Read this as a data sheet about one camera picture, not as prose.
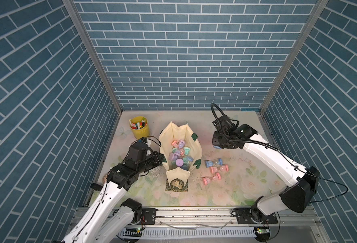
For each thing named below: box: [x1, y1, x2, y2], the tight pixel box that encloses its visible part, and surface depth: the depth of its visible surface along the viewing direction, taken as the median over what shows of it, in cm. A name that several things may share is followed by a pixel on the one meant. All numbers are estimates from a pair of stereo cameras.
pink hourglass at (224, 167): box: [209, 164, 230, 174], surface depth 90 cm
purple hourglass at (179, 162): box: [175, 158, 185, 167], surface depth 84 cm
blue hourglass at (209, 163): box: [205, 157, 223, 168], surface depth 92 cm
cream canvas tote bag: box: [158, 121, 203, 192], surface depth 84 cm
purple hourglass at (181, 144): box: [178, 139, 186, 149], surface depth 95 cm
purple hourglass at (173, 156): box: [168, 150, 181, 161], surface depth 90 cm
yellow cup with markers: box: [128, 115, 150, 140], surface depth 96 cm
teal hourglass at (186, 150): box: [183, 146, 192, 155], surface depth 93 cm
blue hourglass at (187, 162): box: [181, 155, 194, 171], surface depth 85 cm
